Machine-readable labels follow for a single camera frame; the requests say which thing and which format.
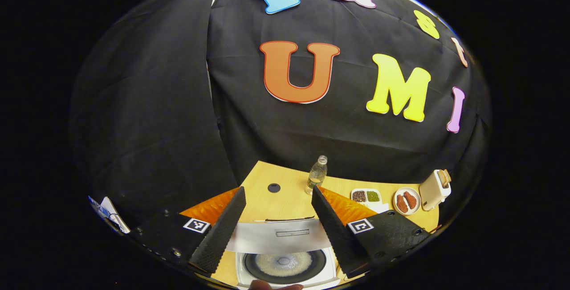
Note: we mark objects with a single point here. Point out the clear plastic water bottle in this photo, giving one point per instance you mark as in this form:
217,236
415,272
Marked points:
316,176

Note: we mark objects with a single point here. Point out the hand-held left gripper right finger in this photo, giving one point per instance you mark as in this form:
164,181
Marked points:
334,232

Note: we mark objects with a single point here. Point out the black backdrop cloth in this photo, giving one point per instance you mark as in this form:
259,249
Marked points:
156,103

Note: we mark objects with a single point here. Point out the white divided grain dish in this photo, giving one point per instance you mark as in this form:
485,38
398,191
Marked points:
366,196

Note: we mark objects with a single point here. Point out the black table grommet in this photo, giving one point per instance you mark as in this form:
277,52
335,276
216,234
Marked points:
274,188

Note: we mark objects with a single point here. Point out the white toaster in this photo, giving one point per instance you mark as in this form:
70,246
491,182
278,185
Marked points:
432,194

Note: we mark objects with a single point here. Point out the white rice cooker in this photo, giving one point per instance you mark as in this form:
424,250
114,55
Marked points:
280,236

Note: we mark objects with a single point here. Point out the toasted bread slice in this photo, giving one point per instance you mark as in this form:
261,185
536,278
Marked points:
447,176
442,178

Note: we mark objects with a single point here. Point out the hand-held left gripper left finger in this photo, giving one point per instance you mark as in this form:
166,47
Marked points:
222,232

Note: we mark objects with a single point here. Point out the white side desk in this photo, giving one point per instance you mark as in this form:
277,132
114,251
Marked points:
111,216

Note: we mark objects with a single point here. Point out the white round plate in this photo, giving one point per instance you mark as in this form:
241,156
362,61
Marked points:
395,207

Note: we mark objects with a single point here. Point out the brown meat piece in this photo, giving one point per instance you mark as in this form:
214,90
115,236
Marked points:
402,204
410,199

